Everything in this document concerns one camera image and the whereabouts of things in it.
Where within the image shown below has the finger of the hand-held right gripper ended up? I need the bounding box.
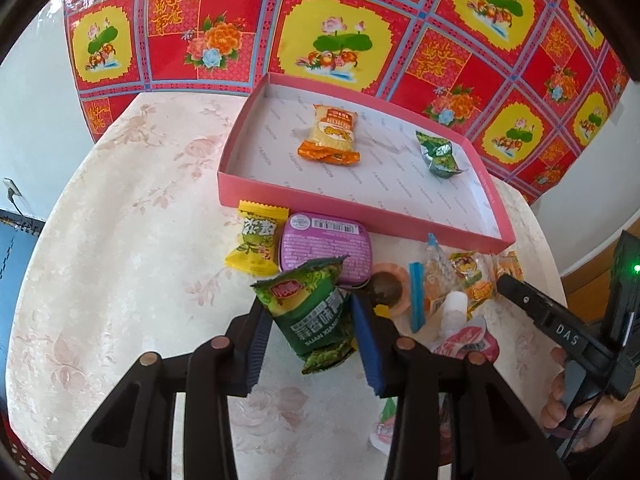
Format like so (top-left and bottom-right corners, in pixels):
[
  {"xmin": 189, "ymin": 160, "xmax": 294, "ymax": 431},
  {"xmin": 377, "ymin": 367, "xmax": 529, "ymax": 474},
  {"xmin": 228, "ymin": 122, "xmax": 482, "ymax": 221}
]
[{"xmin": 496, "ymin": 274, "xmax": 608, "ymax": 376}]

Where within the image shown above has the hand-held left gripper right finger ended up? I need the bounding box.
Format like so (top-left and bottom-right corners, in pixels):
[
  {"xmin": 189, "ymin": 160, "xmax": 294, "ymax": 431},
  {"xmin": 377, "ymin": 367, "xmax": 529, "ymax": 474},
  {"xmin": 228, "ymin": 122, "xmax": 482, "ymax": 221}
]
[{"xmin": 350, "ymin": 292, "xmax": 551, "ymax": 480}]

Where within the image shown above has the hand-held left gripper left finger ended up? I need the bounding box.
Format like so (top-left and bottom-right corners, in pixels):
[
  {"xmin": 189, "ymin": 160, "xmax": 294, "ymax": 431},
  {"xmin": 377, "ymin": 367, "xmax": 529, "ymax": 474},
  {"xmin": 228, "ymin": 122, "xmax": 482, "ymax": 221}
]
[{"xmin": 52, "ymin": 300, "xmax": 276, "ymax": 480}]

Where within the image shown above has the orange candy packet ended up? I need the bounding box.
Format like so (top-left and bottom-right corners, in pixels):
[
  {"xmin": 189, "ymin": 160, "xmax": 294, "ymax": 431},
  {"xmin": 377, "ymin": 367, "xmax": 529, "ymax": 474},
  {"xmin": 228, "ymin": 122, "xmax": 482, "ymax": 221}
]
[
  {"xmin": 492, "ymin": 251, "xmax": 525, "ymax": 286},
  {"xmin": 450, "ymin": 251, "xmax": 495, "ymax": 286},
  {"xmin": 465, "ymin": 280, "xmax": 502, "ymax": 313}
]

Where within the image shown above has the green snack packet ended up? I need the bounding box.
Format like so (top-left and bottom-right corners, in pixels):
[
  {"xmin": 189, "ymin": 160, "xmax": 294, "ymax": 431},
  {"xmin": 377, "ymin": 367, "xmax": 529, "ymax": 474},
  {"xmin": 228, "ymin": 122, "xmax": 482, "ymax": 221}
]
[{"xmin": 250, "ymin": 256, "xmax": 358, "ymax": 375}]

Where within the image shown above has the pink floral packet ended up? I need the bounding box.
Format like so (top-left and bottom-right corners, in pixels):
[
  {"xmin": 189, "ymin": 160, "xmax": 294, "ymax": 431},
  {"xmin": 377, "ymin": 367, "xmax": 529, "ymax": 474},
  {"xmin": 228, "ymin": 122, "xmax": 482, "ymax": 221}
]
[{"xmin": 370, "ymin": 316, "xmax": 501, "ymax": 456}]

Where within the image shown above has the purple tin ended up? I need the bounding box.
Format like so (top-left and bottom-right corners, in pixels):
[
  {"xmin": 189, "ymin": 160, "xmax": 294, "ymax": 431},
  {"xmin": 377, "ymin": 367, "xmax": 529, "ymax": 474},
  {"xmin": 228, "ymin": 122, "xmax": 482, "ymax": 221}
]
[{"xmin": 278, "ymin": 212, "xmax": 372, "ymax": 288}]

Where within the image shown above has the pink cardboard box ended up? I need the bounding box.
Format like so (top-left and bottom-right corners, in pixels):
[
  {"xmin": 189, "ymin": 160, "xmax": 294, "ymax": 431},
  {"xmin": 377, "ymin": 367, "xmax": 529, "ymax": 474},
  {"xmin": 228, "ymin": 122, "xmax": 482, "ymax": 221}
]
[{"xmin": 216, "ymin": 72, "xmax": 517, "ymax": 256}]

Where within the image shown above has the person's right hand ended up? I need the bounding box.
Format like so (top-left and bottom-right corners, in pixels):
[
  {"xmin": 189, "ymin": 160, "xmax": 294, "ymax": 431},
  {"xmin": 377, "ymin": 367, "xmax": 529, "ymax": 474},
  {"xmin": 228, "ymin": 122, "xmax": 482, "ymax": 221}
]
[{"xmin": 540, "ymin": 347, "xmax": 632, "ymax": 453}]

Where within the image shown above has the brown jelly cup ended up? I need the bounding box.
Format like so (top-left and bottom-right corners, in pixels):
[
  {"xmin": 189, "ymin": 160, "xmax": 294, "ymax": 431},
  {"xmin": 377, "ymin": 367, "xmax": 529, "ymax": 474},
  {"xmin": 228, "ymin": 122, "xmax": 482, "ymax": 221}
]
[{"xmin": 367, "ymin": 262, "xmax": 413, "ymax": 317}]

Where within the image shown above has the clear blue-ended candy wrapper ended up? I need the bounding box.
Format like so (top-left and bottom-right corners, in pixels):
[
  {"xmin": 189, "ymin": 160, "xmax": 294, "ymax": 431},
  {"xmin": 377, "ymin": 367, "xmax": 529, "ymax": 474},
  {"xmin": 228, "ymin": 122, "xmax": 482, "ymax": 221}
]
[
  {"xmin": 409, "ymin": 261, "xmax": 453, "ymax": 333},
  {"xmin": 425, "ymin": 232, "xmax": 457, "ymax": 291}
]

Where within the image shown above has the yellow candy packet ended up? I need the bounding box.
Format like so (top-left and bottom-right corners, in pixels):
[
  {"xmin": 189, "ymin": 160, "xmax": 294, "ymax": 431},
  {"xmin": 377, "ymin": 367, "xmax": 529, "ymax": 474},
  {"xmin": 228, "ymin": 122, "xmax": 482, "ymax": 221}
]
[{"xmin": 224, "ymin": 200, "xmax": 292, "ymax": 277}]

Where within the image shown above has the small green foil packet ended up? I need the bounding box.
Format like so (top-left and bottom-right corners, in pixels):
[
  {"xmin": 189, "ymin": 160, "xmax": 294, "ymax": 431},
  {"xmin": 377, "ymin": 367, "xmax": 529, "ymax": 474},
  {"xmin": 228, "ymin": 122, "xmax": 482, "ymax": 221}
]
[{"xmin": 415, "ymin": 130, "xmax": 469, "ymax": 179}]

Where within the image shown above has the orange yellow snack packet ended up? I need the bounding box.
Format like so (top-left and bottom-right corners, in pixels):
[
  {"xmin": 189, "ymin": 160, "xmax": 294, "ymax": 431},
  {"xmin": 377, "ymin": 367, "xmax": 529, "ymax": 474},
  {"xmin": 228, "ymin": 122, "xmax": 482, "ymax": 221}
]
[{"xmin": 297, "ymin": 104, "xmax": 361, "ymax": 166}]

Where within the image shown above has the red patterned cloth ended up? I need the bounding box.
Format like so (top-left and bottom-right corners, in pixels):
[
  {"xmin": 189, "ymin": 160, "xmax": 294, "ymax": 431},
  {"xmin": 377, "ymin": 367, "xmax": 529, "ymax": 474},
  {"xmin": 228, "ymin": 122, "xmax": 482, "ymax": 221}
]
[{"xmin": 2, "ymin": 405, "xmax": 53, "ymax": 478}]

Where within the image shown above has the blue floor mat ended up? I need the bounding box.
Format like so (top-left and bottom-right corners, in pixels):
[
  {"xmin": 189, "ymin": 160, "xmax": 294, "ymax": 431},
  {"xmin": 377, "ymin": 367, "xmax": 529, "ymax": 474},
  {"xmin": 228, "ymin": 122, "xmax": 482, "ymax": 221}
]
[{"xmin": 0, "ymin": 207, "xmax": 48, "ymax": 371}]

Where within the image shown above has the wall socket with cable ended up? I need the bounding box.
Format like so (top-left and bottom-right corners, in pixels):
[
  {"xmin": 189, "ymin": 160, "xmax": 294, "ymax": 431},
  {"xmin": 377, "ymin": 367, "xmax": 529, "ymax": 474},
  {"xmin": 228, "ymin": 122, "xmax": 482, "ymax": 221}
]
[{"xmin": 2, "ymin": 177, "xmax": 25, "ymax": 217}]

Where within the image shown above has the red floral wall cloth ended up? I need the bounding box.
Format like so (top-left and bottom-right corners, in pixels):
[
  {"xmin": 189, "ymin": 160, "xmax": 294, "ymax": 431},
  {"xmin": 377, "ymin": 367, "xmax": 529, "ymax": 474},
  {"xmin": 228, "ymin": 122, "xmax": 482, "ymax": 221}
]
[{"xmin": 62, "ymin": 0, "xmax": 633, "ymax": 206}]

